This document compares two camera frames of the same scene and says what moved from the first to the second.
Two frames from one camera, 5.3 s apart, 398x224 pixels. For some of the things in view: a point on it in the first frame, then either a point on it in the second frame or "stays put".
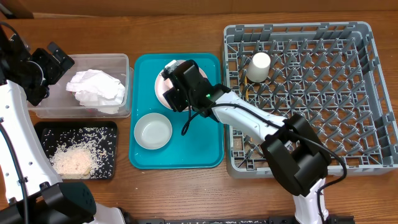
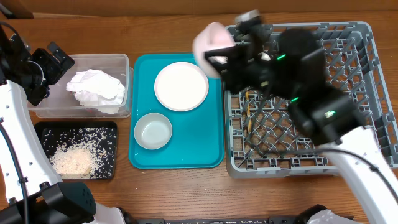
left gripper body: (45, 70) stays put
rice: (83, 153) stays put
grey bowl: (153, 130) stays put
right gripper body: (181, 96) -> (249, 65)
